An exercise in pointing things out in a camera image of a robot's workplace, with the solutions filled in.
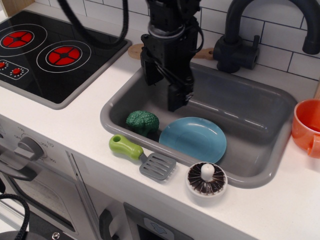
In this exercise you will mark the dark grey toy faucet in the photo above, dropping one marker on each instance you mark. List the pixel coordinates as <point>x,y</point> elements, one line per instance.
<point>232,54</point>

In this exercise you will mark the green toy broccoli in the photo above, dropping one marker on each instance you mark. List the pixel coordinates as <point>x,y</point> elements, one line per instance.
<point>143,122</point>

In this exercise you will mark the grey plastic sink basin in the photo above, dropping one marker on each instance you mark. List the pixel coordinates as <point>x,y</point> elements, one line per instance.
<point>256,119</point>

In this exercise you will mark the wooden corner post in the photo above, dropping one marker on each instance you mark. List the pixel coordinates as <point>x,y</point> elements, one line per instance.
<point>12,7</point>

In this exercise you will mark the white toy mushroom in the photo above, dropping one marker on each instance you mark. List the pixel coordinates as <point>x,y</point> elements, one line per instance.
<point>205,181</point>

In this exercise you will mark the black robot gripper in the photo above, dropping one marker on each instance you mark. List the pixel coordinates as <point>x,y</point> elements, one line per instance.
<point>170,59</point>

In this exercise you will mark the grey oven door handle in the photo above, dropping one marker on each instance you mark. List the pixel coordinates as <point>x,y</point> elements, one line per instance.
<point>17,168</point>

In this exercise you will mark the grey oven knob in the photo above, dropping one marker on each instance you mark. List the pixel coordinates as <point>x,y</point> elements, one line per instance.
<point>28,149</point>

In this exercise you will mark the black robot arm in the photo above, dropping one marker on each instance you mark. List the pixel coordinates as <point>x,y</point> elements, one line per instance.
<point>170,18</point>

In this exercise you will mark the orange plastic cup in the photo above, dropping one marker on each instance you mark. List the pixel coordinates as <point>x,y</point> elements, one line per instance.
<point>306,127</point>

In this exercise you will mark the black toy stove top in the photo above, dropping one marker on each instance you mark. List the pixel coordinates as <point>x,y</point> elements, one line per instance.
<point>46,60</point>

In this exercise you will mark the black cabinet door handle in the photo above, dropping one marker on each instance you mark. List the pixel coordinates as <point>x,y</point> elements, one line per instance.
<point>105,220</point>

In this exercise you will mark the green handled grey spatula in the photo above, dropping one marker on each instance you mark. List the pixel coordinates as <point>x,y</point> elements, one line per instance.
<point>156,166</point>

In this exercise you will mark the wooden spoon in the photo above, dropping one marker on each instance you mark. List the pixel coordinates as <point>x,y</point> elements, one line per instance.
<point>135,50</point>

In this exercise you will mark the blue plastic plate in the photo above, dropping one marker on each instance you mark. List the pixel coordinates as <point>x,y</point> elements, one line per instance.
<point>196,137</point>

